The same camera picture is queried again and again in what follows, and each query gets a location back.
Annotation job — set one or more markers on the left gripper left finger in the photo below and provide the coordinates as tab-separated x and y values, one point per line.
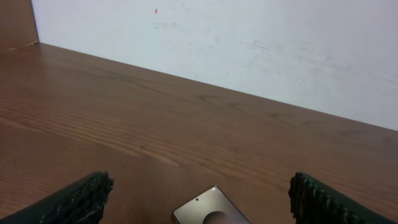
81	202

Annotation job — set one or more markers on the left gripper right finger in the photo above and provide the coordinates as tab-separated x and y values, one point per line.
313	202

